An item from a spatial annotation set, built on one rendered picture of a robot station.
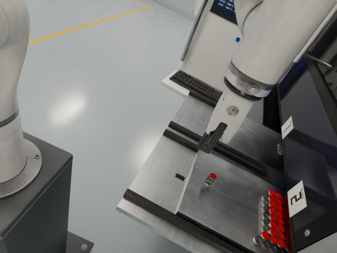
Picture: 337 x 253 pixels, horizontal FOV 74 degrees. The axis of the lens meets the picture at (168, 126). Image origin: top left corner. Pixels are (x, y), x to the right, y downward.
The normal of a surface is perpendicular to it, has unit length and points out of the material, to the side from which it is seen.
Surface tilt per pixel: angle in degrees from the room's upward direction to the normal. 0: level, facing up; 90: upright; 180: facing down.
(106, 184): 0
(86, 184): 0
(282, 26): 90
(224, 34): 90
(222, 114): 84
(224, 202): 0
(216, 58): 90
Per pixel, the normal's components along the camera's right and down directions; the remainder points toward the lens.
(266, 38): -0.62, 0.35
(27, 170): 0.32, -0.71
